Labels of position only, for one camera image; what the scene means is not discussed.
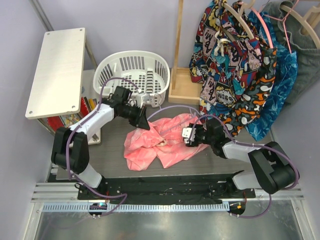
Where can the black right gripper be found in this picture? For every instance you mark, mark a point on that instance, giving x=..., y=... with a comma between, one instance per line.
x=194, y=142

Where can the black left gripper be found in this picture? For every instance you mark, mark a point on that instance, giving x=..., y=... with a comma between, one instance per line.
x=141, y=119

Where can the pink patterned shorts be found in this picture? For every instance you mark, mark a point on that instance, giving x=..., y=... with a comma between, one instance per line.
x=163, y=141

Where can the lilac plastic hanger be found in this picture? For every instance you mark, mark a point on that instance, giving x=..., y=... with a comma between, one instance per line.
x=172, y=115

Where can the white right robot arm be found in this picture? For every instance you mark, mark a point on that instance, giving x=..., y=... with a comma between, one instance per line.
x=272, y=170

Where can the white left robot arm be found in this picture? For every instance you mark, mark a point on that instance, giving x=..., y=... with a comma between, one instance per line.
x=71, y=144

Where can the black orange camo shorts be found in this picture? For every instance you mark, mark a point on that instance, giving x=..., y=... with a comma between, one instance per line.
x=252, y=101

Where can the comic print shorts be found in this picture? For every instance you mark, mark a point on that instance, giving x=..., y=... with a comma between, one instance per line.
x=225, y=68

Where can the blue patterned shorts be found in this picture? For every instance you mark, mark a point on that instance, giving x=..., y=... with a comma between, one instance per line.
x=285, y=76

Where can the grey green shorts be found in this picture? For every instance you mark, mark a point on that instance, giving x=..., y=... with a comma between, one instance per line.
x=308, y=61

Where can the beige wooden hanger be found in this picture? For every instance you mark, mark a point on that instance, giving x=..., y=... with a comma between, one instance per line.
x=233, y=20
x=308, y=21

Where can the pink plastic hanger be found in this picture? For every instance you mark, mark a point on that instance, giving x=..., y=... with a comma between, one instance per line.
x=266, y=30

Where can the beige wooden hanger far right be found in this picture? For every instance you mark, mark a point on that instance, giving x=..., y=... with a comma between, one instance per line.
x=308, y=21

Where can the white plastic laundry basket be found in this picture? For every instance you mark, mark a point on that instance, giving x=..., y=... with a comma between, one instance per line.
x=137, y=70

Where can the red book stack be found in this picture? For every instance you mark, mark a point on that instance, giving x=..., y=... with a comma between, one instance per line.
x=87, y=105

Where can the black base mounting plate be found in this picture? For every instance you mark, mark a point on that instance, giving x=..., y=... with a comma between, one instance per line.
x=176, y=190

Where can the white side shelf table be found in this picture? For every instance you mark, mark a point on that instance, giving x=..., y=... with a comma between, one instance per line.
x=60, y=79

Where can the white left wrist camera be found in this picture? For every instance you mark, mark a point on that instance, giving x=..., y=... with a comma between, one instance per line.
x=143, y=98

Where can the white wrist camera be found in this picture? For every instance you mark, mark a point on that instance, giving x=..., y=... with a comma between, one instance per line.
x=143, y=98
x=188, y=134

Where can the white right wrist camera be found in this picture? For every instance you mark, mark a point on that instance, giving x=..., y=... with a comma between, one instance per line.
x=188, y=134

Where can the slotted white cable duct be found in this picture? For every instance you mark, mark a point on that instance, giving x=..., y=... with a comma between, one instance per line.
x=96, y=207

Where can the thin pink wire hanger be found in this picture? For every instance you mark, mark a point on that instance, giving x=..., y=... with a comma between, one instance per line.
x=278, y=19

